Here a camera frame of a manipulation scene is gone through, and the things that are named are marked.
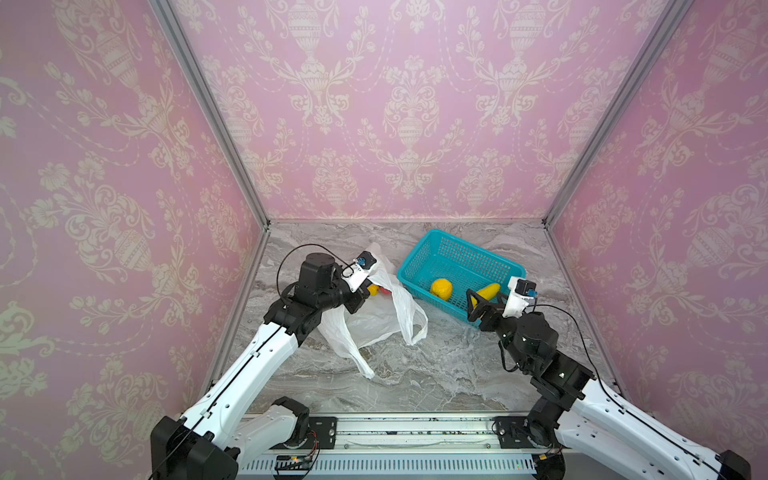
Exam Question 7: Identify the yellow bumpy long fruit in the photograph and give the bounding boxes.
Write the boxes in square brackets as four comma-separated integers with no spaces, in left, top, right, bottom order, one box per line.
[467,283,501,308]

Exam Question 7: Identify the white plastic bag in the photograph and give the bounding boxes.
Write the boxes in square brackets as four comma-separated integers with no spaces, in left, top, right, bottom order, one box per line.
[318,243,428,379]

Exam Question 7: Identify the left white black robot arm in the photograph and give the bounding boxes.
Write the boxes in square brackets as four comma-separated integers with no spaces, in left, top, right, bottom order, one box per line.
[149,245,377,479]

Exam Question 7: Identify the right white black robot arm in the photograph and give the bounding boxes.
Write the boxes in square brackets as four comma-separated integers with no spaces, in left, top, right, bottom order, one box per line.
[466,290,752,479]

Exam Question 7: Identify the teal plastic basket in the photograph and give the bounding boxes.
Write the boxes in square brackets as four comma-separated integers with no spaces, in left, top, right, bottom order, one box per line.
[397,229,527,322]

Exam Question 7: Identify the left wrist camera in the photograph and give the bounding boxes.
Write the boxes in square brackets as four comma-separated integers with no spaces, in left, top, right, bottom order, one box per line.
[342,251,377,293]

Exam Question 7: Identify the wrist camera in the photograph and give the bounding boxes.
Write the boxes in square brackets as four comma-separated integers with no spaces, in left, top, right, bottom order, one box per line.
[502,276,538,318]
[342,251,377,293]

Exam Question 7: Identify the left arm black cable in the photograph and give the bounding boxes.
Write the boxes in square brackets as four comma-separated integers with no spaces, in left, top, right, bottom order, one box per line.
[275,242,361,301]

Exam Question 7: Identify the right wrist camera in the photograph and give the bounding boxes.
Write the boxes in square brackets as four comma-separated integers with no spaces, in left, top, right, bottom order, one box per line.
[502,276,538,318]

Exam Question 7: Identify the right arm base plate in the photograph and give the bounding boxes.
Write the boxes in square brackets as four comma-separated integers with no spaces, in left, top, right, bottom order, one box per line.
[491,415,566,451]

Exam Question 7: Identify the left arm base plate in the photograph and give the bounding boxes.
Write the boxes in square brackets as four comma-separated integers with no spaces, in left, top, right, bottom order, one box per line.
[283,416,338,450]

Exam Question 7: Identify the aluminium front rail frame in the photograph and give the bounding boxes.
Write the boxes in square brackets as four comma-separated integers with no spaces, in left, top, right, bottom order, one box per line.
[157,411,685,480]

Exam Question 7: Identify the left corner aluminium post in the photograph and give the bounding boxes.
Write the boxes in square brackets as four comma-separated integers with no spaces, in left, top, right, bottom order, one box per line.
[149,0,270,230]

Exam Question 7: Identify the corner aluminium post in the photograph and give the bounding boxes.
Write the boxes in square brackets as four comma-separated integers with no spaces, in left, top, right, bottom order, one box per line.
[149,0,270,230]
[542,0,693,231]

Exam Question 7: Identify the right corner aluminium post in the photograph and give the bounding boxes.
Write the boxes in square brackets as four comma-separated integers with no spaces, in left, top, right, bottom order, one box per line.
[542,0,693,231]

